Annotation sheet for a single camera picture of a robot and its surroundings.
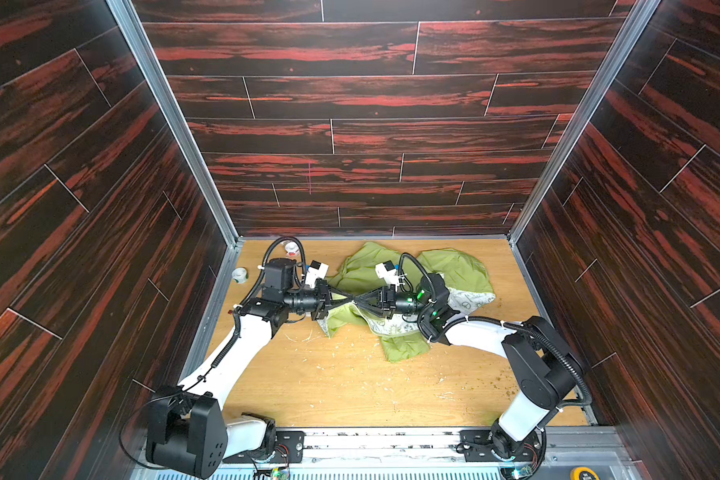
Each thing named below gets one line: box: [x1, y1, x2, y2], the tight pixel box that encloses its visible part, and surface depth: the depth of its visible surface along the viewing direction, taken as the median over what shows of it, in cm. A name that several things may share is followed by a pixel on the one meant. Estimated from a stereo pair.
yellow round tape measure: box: [570, 466, 600, 480], surface depth 71 cm
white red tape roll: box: [285, 241, 299, 256], surface depth 117 cm
